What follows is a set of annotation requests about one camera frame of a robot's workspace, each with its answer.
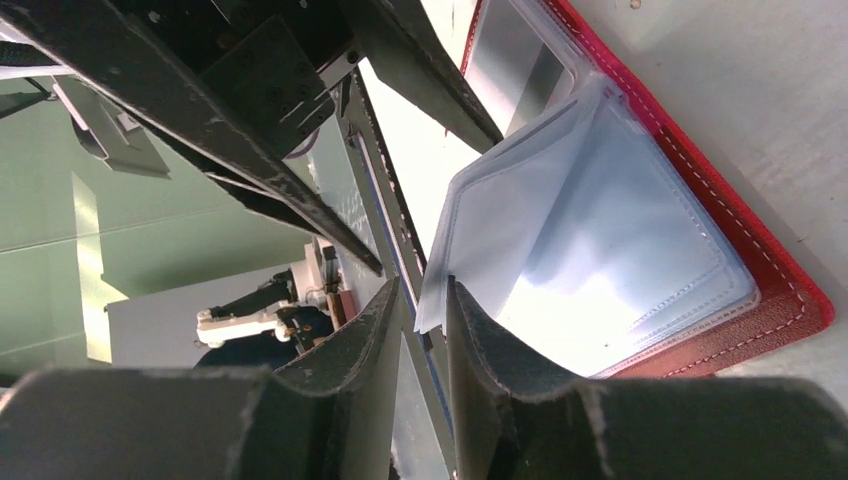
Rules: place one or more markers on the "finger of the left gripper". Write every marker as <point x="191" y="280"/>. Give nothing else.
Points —
<point x="406" y="54"/>
<point x="222" y="133"/>

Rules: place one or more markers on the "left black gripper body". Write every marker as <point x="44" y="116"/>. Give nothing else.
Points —
<point x="262" y="59"/>

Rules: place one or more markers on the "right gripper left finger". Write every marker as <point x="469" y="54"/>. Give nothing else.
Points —
<point x="327" y="415"/>

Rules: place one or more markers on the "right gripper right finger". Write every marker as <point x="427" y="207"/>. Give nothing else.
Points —
<point x="518" y="415"/>

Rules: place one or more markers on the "black credit card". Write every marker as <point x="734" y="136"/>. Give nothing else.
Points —
<point x="513" y="73"/>

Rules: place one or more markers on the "red leather card holder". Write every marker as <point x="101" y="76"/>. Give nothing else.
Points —
<point x="602" y="237"/>

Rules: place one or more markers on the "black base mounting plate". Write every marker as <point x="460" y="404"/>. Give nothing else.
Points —
<point x="354" y="175"/>

